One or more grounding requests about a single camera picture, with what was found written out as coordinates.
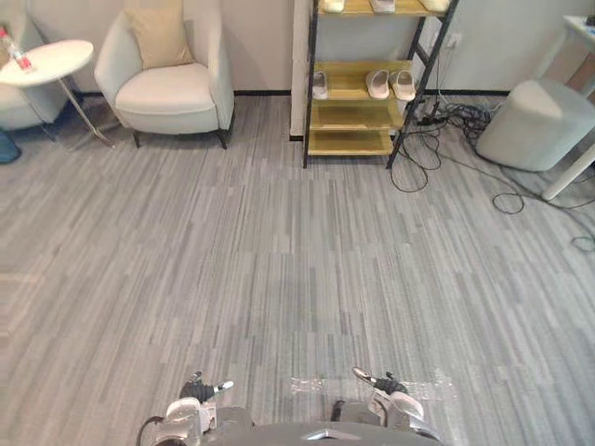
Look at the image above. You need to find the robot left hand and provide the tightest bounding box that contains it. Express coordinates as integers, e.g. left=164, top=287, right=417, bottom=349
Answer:
left=179, top=371, right=235, bottom=402

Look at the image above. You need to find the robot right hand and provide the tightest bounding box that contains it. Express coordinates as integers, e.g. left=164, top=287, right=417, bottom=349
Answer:
left=351, top=366, right=406, bottom=396

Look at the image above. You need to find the robot torso grey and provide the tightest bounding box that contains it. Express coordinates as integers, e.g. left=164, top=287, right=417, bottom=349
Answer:
left=204, top=400, right=422, bottom=446

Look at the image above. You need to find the black metal wooden shelf rack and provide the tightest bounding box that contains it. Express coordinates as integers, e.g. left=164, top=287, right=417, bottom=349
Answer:
left=302, top=0, right=461, bottom=171

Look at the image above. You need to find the white upholstered armchair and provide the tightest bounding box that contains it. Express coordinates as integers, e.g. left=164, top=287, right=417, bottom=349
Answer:
left=0, top=8, right=71, bottom=131
left=93, top=0, right=236, bottom=151

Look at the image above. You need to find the light grey round pouf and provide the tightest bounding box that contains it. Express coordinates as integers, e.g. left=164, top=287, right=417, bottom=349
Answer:
left=475, top=76, right=590, bottom=174

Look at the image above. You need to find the teal bin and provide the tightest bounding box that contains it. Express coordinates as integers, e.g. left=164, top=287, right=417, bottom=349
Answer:
left=0, top=130, right=21, bottom=164

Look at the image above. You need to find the white desk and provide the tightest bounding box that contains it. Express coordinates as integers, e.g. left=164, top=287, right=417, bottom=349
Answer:
left=541, top=13, right=595, bottom=203

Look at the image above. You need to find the beige square cushion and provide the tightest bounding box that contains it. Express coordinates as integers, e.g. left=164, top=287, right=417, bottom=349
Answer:
left=122, top=5, right=195, bottom=72

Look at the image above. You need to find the round white side table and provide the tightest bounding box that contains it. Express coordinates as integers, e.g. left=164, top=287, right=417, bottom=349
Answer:
left=0, top=39, right=115, bottom=150

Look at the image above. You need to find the clear bottle red label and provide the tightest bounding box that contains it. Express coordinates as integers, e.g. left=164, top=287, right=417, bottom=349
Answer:
left=0, top=25, right=34, bottom=74

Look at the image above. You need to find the black cable bundle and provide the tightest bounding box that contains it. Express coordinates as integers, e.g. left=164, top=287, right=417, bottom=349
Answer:
left=425, top=90, right=506, bottom=145

